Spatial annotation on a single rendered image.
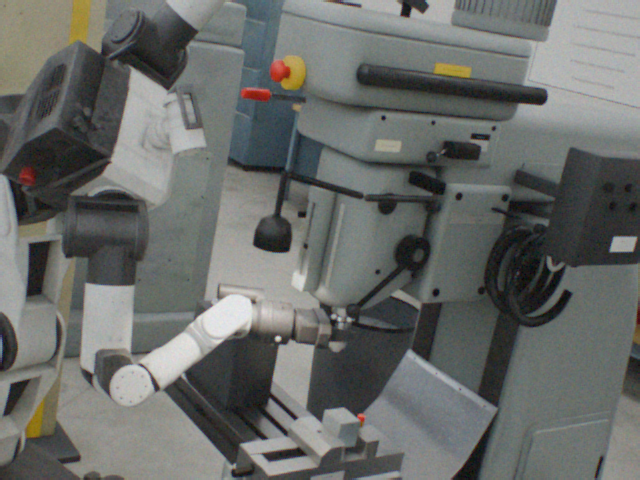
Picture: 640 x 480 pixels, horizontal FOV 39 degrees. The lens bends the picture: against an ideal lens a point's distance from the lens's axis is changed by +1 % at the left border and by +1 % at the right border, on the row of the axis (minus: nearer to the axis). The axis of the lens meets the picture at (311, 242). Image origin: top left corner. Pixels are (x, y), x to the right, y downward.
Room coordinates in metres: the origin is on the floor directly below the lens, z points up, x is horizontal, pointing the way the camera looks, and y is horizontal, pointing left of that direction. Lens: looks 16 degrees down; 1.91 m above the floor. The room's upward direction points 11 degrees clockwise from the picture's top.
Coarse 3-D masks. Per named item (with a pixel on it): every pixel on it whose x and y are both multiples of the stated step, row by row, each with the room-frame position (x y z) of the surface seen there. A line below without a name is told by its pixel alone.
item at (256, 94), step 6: (246, 90) 1.69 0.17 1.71; (252, 90) 1.70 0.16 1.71; (258, 90) 1.71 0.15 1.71; (264, 90) 1.72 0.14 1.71; (246, 96) 1.69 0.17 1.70; (252, 96) 1.70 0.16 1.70; (258, 96) 1.70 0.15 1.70; (264, 96) 1.71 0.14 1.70; (270, 96) 1.72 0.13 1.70; (276, 96) 1.73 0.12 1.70; (282, 96) 1.74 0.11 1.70; (288, 96) 1.75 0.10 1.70; (294, 96) 1.76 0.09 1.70
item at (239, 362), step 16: (208, 304) 2.08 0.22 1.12; (224, 352) 1.95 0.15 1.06; (240, 352) 1.92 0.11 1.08; (256, 352) 1.95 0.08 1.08; (272, 352) 1.98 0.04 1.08; (192, 368) 2.06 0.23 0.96; (208, 368) 2.00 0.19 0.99; (224, 368) 1.94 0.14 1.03; (240, 368) 1.93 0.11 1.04; (256, 368) 1.96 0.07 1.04; (272, 368) 1.98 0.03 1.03; (208, 384) 1.99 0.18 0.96; (224, 384) 1.93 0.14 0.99; (240, 384) 1.93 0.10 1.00; (256, 384) 1.96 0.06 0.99; (224, 400) 1.92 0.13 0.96; (240, 400) 1.94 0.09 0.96; (256, 400) 1.97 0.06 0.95
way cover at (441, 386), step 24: (408, 360) 2.09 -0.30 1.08; (408, 384) 2.05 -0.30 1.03; (432, 384) 2.01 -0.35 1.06; (456, 384) 1.97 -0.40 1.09; (384, 408) 2.04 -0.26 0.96; (408, 408) 2.00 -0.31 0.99; (432, 408) 1.96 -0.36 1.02; (456, 408) 1.92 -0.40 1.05; (384, 432) 1.98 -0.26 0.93; (408, 432) 1.95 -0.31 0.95; (432, 432) 1.92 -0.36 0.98; (456, 432) 1.88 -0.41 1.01; (480, 432) 1.85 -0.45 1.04; (408, 456) 1.89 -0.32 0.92; (432, 456) 1.87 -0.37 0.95; (456, 456) 1.84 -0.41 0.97
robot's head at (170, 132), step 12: (168, 108) 1.70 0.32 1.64; (192, 108) 1.71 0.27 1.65; (156, 120) 1.73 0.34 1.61; (168, 120) 1.72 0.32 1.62; (180, 120) 1.68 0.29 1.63; (192, 120) 1.69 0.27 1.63; (156, 132) 1.71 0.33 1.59; (168, 132) 1.69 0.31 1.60; (180, 132) 1.67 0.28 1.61; (192, 132) 1.67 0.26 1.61; (168, 144) 1.72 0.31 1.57; (180, 144) 1.66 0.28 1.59; (192, 144) 1.66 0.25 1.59; (204, 144) 1.68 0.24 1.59
